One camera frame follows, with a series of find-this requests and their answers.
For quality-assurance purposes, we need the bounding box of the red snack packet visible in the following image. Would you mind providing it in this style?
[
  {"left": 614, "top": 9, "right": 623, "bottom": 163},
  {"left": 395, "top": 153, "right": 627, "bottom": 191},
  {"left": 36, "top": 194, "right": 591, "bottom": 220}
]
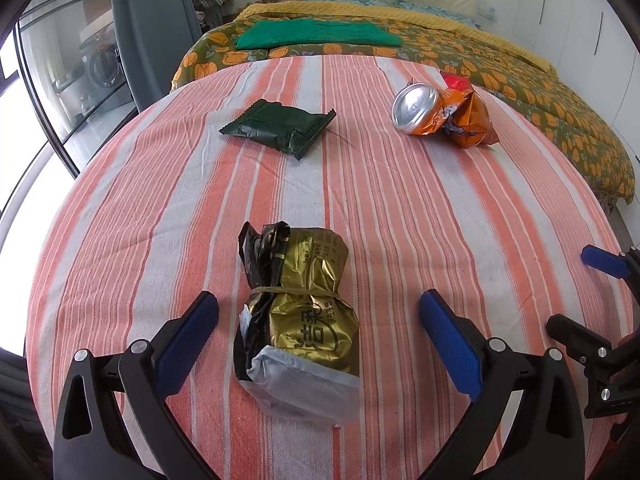
[{"left": 440, "top": 72, "right": 473, "bottom": 92}]

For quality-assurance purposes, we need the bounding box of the crushed orange drink can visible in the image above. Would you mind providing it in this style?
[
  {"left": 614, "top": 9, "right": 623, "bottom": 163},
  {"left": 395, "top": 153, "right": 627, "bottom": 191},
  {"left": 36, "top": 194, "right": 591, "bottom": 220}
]
[{"left": 391, "top": 81, "right": 453, "bottom": 136}]

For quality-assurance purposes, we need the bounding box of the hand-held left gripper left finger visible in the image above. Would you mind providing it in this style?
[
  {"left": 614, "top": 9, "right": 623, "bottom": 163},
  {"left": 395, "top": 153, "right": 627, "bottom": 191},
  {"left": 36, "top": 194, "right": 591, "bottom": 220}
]
[{"left": 52, "top": 290, "right": 221, "bottom": 480}]

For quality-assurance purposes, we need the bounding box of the yellow knitted blanket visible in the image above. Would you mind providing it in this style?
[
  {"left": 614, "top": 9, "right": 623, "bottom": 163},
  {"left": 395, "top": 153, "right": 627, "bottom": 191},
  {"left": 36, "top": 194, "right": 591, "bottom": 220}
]
[{"left": 235, "top": 1, "right": 558, "bottom": 78}]

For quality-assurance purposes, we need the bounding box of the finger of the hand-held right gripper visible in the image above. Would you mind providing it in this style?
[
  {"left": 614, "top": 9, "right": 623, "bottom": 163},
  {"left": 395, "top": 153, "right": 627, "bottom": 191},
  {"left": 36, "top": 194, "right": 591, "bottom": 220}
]
[
  {"left": 545, "top": 313, "right": 640, "bottom": 420},
  {"left": 581, "top": 244, "right": 640, "bottom": 306}
]

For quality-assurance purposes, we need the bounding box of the glass sliding door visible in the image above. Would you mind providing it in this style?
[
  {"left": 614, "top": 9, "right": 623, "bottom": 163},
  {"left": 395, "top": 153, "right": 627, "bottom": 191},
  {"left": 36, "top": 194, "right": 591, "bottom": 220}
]
[{"left": 0, "top": 0, "right": 138, "bottom": 221}]

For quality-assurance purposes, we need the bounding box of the green folded cloth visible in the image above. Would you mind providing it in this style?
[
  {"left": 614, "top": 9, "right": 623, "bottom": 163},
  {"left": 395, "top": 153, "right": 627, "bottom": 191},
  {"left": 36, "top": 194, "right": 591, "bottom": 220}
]
[{"left": 235, "top": 17, "right": 403, "bottom": 52}]

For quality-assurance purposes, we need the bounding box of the pink striped tablecloth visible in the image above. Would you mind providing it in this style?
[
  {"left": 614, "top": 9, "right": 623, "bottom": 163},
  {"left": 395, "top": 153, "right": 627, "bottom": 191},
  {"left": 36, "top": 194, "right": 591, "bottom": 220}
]
[{"left": 25, "top": 55, "right": 636, "bottom": 480}]

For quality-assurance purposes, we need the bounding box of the white wardrobe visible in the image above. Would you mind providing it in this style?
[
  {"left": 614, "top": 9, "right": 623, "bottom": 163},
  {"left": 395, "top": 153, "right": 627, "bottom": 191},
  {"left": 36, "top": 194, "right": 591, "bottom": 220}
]
[{"left": 480, "top": 0, "right": 640, "bottom": 161}]

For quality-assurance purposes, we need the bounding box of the washing machine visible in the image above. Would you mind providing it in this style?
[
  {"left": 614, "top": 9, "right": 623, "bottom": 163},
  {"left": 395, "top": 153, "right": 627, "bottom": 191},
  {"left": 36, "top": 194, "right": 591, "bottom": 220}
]
[{"left": 77, "top": 22, "right": 126, "bottom": 96}]

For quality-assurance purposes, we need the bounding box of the gold packet bundle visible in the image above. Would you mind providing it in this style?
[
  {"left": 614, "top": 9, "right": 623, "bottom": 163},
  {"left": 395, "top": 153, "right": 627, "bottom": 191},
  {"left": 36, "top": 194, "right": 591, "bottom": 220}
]
[{"left": 233, "top": 221, "right": 362, "bottom": 428}]

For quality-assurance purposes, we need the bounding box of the orange snack packet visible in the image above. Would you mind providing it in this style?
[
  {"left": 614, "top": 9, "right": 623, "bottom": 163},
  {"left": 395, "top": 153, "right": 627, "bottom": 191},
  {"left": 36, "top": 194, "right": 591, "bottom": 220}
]
[{"left": 440, "top": 85, "right": 500, "bottom": 150}]

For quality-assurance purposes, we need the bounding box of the dark green packet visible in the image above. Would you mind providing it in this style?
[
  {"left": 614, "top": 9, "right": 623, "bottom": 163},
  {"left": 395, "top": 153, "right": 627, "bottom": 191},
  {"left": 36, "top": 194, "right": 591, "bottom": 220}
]
[{"left": 218, "top": 100, "right": 337, "bottom": 161}]

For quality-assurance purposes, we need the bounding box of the blue grey curtain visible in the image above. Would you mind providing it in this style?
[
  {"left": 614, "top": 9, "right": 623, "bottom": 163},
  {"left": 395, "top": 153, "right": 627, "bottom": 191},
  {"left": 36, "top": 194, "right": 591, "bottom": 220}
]
[{"left": 109, "top": 0, "right": 201, "bottom": 111}]

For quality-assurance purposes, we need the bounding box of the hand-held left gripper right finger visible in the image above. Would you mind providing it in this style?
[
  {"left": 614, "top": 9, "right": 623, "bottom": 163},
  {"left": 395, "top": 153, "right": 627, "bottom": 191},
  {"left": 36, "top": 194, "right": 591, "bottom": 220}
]
[{"left": 419, "top": 289, "right": 586, "bottom": 480}]

